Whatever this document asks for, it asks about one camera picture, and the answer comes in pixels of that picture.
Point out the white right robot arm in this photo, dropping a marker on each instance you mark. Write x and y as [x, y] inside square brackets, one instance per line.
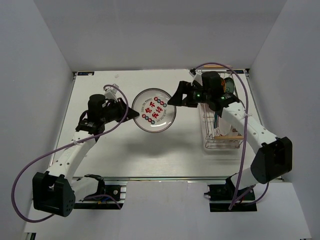
[273, 155]

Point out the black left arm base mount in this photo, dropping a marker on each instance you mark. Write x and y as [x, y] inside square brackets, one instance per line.
[93, 192]

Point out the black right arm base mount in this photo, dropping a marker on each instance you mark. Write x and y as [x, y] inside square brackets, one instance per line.
[220, 197]

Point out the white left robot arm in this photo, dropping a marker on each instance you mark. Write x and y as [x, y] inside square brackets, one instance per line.
[55, 191]

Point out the white plate red characters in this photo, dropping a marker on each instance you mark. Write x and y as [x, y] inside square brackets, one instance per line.
[155, 114]

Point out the brown yellow patterned plate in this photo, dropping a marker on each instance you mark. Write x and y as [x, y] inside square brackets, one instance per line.
[223, 84]

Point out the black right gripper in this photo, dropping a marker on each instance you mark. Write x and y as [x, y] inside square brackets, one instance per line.
[186, 88]

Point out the metal wire dish rack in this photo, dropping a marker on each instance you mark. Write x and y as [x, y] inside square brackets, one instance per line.
[223, 74]

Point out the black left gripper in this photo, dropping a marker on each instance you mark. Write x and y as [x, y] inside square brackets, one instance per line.
[126, 113]

